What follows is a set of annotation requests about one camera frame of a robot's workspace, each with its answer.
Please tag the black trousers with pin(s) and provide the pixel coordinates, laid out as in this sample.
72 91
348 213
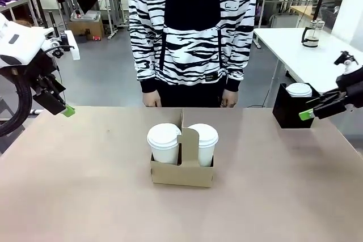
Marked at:
193 96

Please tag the white bracket block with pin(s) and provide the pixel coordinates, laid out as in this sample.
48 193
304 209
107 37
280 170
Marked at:
72 45

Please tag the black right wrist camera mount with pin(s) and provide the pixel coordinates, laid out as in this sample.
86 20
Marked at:
346 60

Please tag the person's left forearm striped sleeve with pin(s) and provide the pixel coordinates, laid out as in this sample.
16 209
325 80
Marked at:
239 60

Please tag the person's right hand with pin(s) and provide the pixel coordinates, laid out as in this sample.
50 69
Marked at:
151 100

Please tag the grey background workbench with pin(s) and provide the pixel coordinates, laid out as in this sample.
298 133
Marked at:
20 1

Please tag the small red box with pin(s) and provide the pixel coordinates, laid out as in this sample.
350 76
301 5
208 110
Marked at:
96 38

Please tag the white lidded paper cup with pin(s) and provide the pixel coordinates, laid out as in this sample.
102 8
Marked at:
204 147
299 89
164 147

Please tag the white side table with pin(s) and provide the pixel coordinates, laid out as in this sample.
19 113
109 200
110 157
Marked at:
306 55

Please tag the metal frame side table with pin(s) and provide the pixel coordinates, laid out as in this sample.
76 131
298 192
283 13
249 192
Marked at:
112 6

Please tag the zebra striped hoodie torso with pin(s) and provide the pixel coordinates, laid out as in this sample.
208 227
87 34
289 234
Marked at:
193 26

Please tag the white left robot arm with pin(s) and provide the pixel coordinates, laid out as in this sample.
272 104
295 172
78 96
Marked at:
20 43

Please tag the black open cup holder box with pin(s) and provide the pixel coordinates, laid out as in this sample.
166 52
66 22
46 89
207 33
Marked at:
286 111

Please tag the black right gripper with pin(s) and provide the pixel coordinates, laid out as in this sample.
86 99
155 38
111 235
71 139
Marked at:
353 83

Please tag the person's right forearm striped sleeve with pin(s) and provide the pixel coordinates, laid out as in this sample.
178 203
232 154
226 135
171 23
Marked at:
146 60

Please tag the person's left hand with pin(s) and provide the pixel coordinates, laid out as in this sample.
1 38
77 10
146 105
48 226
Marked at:
229 101

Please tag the black upright post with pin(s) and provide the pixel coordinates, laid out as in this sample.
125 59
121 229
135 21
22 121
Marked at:
54 26

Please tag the brown cardboard cup carrier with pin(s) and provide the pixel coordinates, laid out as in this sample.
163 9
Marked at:
181 174

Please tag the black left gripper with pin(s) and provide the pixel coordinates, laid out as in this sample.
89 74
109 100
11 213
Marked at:
42 67

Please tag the glass French press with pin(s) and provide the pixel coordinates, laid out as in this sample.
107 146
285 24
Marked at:
312 35

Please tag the black plastic crate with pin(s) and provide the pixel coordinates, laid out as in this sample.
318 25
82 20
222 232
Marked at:
330 18

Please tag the brown cardboard box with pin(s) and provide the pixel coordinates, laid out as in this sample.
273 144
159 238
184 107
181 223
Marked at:
85 28

